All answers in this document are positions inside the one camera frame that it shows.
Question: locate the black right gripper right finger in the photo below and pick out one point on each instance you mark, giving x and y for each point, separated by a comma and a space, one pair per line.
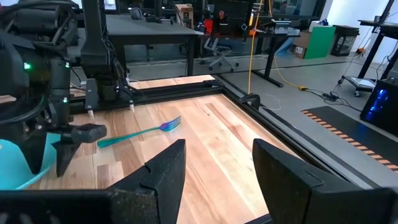
298, 193

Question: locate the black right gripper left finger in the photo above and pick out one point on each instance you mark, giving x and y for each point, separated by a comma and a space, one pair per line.
158, 186

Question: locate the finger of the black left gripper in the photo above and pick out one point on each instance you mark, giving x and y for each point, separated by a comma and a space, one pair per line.
84, 133
32, 152

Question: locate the teal plate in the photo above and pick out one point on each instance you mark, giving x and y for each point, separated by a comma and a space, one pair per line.
12, 168

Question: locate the teal iridescent fork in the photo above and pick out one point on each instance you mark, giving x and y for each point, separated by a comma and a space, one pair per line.
136, 133

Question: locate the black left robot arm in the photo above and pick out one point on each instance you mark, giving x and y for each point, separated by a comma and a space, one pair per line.
93, 37

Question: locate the black hazard-striped floor mat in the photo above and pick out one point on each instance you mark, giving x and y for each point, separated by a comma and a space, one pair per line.
351, 133

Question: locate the black blue-lit computer tower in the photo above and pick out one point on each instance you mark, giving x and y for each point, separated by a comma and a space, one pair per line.
381, 105

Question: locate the grey table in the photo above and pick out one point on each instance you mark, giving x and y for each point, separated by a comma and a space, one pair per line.
146, 29

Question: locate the black desk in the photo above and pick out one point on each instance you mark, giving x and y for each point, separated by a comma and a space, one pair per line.
267, 56

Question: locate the brown cardboard box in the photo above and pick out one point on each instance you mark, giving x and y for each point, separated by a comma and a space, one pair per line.
301, 45

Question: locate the grey office chair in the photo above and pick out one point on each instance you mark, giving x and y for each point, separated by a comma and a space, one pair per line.
220, 51

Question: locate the green panel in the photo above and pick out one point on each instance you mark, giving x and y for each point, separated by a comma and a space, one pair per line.
320, 42

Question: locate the tall cardboard box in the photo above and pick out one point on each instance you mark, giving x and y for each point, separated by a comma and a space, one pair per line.
185, 15

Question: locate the black rolling stand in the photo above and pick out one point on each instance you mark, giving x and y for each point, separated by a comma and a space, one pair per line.
370, 53

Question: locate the black cabinet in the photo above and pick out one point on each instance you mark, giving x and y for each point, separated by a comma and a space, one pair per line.
344, 40

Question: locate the black table frame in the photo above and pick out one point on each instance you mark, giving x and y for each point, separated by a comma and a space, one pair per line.
186, 90

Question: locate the black rail clamp bracket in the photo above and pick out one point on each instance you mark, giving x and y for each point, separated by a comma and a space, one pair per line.
251, 99

